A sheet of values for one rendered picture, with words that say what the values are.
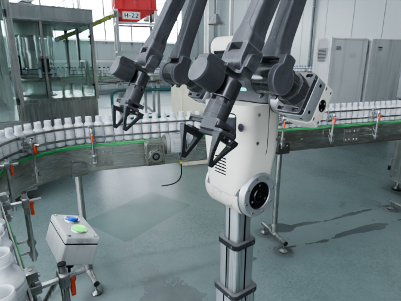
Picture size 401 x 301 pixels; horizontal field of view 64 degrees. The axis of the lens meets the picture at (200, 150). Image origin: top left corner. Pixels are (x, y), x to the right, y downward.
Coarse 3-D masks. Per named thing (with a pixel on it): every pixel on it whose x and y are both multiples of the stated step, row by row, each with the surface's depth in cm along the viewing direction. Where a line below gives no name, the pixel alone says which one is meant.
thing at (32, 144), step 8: (328, 112) 251; (280, 120) 236; (328, 120) 252; (88, 128) 195; (376, 128) 264; (24, 136) 167; (280, 136) 241; (328, 136) 256; (376, 136) 265; (24, 144) 167; (32, 144) 166; (280, 144) 239; (24, 152) 168; (32, 152) 167; (96, 152) 200; (96, 160) 197; (32, 168) 172; (40, 176) 173
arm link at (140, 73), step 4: (136, 68) 105; (136, 72) 106; (140, 72) 106; (144, 72) 109; (132, 76) 105; (136, 76) 106; (140, 76) 105; (144, 76) 106; (148, 76) 107; (132, 80) 106; (136, 80) 105; (140, 80) 106; (144, 80) 106; (148, 80) 108; (136, 84) 105; (140, 84) 106; (144, 84) 107; (144, 88) 108
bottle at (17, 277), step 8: (0, 248) 54; (8, 248) 53; (0, 256) 54; (8, 256) 52; (0, 264) 51; (8, 264) 52; (0, 272) 51; (8, 272) 52; (16, 272) 54; (0, 280) 51; (8, 280) 52; (16, 280) 53; (24, 280) 54; (16, 288) 52; (24, 288) 54; (24, 296) 55
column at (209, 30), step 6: (210, 0) 1027; (210, 6) 1032; (204, 12) 1050; (210, 12) 1037; (204, 18) 1055; (210, 18) 1042; (204, 24) 1060; (204, 30) 1065; (210, 30) 1053; (204, 36) 1070; (210, 36) 1058; (204, 42) 1076; (204, 48) 1081
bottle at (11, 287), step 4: (4, 284) 49; (8, 284) 49; (0, 288) 49; (4, 288) 49; (8, 288) 49; (12, 288) 49; (0, 292) 49; (4, 292) 50; (8, 292) 50; (12, 292) 48; (0, 296) 49; (4, 296) 50; (8, 296) 47; (12, 296) 48; (16, 296) 49; (0, 300) 46; (4, 300) 47; (8, 300) 47; (12, 300) 48; (16, 300) 49
